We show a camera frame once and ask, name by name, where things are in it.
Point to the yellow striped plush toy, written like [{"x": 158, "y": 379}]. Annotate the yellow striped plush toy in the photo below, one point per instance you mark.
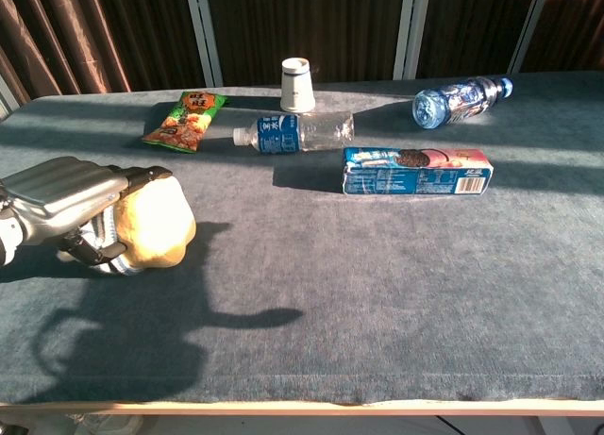
[{"x": 156, "y": 227}]

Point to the blue drink bottle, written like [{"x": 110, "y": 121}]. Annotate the blue drink bottle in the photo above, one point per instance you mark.
[{"x": 453, "y": 102}]

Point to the white paper cup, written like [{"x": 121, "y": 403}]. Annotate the white paper cup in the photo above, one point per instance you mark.
[{"x": 297, "y": 90}]

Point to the brown curtain panel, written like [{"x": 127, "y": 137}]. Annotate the brown curtain panel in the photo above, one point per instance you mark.
[
  {"x": 94, "y": 34},
  {"x": 472, "y": 24},
  {"x": 307, "y": 24},
  {"x": 575, "y": 24}
]

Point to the blue-grey table cloth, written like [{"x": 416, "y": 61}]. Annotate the blue-grey table cloth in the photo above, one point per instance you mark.
[{"x": 330, "y": 289}]

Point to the clear water bottle blue label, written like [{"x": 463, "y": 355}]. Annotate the clear water bottle blue label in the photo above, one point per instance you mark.
[{"x": 283, "y": 133}]

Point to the green snack bag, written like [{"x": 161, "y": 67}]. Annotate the green snack bag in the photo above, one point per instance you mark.
[{"x": 189, "y": 121}]

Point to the white window frame post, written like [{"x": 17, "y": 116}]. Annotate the white window frame post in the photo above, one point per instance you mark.
[
  {"x": 528, "y": 27},
  {"x": 203, "y": 34},
  {"x": 6, "y": 97},
  {"x": 409, "y": 29}
]

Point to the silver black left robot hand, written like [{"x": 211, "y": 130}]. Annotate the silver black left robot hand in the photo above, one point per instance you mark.
[{"x": 56, "y": 189}]

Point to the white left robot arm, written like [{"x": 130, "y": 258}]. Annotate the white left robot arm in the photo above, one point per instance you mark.
[{"x": 7, "y": 241}]

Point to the blue pink cookie box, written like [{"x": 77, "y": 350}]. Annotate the blue pink cookie box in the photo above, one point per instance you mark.
[{"x": 415, "y": 175}]

